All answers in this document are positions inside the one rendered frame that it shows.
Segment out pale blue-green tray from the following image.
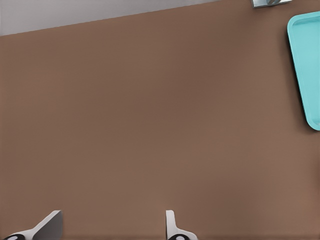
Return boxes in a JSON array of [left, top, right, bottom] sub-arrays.
[[286, 10, 320, 131]]

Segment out silver frame post foot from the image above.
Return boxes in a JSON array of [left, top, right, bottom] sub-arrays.
[[250, 0, 293, 9]]

